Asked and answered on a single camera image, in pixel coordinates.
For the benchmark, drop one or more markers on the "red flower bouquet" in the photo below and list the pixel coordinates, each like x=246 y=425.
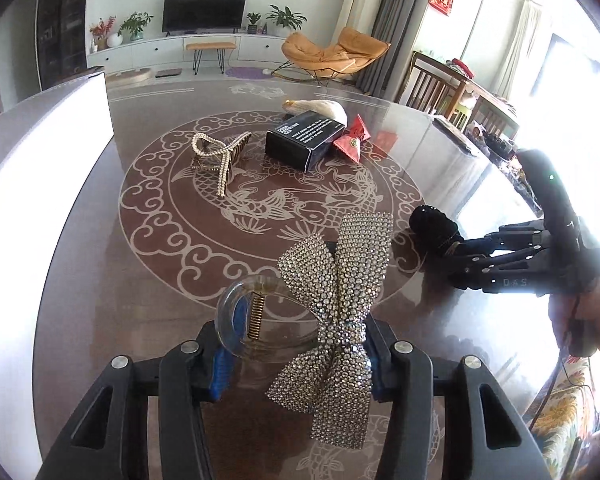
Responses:
x=102 y=27

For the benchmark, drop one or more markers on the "wooden slatted chair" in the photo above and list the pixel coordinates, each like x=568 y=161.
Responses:
x=430 y=82
x=495 y=117

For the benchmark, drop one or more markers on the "rhinestone bow hair clip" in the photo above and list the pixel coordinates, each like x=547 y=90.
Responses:
x=340 y=310

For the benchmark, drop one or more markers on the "orange topped bench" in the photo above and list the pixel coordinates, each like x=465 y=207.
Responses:
x=210 y=46

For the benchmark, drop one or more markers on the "white round vase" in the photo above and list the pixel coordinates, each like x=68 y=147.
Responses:
x=115 y=40

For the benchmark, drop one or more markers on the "cream knitted glove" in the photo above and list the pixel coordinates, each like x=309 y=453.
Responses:
x=325 y=110

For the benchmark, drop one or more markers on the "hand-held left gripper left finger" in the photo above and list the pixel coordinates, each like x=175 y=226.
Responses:
x=225 y=360

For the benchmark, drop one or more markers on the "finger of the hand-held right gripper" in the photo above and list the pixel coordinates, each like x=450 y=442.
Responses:
x=505 y=272
x=510 y=239

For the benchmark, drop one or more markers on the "small potted plant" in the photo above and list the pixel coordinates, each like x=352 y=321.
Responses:
x=253 y=22

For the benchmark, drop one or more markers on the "floral printed cloth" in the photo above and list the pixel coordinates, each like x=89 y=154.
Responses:
x=580 y=410

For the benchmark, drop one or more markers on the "leafy green potted plant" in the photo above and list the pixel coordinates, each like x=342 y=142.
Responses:
x=135 y=25

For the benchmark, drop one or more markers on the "grey curtain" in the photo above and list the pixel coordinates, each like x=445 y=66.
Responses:
x=400 y=25

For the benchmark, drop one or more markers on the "dark bathroom scale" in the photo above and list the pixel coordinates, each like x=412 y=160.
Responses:
x=169 y=72

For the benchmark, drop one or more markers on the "white cardboard box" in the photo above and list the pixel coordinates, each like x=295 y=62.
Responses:
x=40 y=185

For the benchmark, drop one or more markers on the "white television cabinet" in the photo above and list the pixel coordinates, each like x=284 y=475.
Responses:
x=140 y=55

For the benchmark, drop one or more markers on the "black printed box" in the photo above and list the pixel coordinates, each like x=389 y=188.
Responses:
x=302 y=140

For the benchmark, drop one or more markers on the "beige cat bed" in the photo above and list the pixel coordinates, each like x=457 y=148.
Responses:
x=129 y=76

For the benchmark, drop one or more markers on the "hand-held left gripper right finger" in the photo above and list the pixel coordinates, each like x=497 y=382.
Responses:
x=380 y=365

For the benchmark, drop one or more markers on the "orange lounge chair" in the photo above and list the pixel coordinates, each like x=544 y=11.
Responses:
x=330 y=52

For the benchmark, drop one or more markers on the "dark display cabinet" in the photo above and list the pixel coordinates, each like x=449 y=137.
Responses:
x=62 y=25

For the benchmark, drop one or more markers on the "red satin pouch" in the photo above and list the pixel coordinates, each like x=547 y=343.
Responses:
x=352 y=140

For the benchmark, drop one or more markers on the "pearl bow hair claw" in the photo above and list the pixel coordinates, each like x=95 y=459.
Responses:
x=220 y=155

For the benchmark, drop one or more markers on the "large potted plant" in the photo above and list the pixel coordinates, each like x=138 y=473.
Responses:
x=286 y=17

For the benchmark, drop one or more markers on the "dark wooden desktop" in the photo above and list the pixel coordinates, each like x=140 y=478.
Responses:
x=80 y=290

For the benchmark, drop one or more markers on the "black television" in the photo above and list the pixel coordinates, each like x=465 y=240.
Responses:
x=205 y=10

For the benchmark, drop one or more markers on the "purple round mat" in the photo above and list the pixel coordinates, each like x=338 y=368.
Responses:
x=247 y=72

